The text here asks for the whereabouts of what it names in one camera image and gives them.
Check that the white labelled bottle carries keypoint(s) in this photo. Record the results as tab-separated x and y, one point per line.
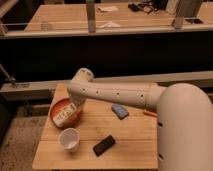
65	115

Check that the orange ceramic bowl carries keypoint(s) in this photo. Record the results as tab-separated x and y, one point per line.
64	102

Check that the blue sponge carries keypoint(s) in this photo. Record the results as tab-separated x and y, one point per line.
120	111

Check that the small wooden table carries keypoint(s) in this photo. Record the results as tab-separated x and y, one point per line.
134	148

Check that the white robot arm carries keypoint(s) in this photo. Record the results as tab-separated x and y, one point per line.
184	117

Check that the clear plastic cup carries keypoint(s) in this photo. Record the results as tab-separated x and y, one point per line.
45	26

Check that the white paper cup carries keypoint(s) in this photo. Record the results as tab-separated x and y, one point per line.
69	139

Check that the orange pen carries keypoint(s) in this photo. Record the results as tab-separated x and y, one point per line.
150	113

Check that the white paper sheet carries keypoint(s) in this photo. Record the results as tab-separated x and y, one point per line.
107	9

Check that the metal clamp bracket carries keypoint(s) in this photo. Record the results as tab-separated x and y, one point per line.
12	80

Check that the grey metal post right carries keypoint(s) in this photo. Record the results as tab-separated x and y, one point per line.
179	17

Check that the grey metal post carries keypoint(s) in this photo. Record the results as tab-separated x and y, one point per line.
179	17
90	7

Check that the black rectangular bar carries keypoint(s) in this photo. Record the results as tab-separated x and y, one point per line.
104	145

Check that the white crumpled paper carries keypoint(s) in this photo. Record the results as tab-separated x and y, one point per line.
110	24

